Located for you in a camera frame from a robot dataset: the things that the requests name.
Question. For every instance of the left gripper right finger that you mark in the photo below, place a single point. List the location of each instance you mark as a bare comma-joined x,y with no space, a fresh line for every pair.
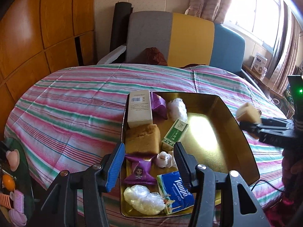
198,179

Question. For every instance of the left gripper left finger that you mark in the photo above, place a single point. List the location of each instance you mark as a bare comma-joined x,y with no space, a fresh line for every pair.
98,179

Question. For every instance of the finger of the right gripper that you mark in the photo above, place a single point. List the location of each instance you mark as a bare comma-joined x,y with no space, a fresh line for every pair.
281,134
262,120

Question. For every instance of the yellow sponge block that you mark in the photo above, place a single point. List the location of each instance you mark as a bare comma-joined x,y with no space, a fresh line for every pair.
247,112

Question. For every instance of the blue Tempo tissue pack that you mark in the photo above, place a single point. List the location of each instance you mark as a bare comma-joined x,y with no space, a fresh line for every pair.
175,195

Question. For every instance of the small white toy figure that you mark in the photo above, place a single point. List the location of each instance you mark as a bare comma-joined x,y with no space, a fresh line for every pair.
165,160

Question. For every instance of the green white small box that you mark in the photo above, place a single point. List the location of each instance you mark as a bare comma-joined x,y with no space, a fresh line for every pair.
174,135

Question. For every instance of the white plastic bag wad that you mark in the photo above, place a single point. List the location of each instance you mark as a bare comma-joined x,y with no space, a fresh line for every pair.
176,109

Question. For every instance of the wooden side shelf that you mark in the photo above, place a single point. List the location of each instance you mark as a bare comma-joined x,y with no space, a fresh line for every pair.
266,85

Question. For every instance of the purple snack packet near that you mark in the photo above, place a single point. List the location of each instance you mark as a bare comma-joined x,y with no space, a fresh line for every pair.
140,170

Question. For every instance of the purple snack packet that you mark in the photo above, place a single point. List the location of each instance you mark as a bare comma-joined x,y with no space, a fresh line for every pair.
140,170
158,105

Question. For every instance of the white plastic bag near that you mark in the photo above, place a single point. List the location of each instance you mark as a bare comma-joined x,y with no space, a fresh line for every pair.
144,201

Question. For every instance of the gold metal tray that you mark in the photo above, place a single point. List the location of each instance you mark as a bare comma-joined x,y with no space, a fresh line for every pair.
213,137

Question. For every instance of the white box on shelf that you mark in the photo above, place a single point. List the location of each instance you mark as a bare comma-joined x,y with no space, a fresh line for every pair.
258,64

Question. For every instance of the brown sponge block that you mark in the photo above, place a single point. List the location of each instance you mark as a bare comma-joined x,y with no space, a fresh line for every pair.
144,139

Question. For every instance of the striped bed sheet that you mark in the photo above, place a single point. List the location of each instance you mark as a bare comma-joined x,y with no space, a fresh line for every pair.
73,117

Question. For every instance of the beige cardboard box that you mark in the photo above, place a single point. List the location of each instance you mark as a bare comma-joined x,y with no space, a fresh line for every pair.
139,108

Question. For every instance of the purple snack packet far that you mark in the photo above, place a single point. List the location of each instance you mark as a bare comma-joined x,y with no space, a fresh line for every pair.
158,105

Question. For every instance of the pink heart-shaped object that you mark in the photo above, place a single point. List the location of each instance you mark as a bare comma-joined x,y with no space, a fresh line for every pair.
13,158

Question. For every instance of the orange round toy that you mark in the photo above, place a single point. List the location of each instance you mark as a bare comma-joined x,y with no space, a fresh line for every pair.
8,182

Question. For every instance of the pink comb items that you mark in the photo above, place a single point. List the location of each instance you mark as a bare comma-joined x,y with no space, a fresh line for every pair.
14,202

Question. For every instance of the grey yellow blue headboard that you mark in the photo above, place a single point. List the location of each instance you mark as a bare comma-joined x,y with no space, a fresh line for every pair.
184,40

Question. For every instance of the white pillow edge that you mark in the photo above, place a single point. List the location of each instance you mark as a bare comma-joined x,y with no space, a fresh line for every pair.
112,56

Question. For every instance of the dark red cloth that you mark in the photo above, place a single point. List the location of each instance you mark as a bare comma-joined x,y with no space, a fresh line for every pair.
153,56

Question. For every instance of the black rolled mat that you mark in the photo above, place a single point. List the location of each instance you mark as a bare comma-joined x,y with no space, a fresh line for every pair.
119,30

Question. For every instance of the wooden wardrobe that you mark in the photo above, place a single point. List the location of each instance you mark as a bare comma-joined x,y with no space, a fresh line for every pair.
39,37

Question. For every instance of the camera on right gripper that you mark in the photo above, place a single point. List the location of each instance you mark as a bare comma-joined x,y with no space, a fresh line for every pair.
296,86

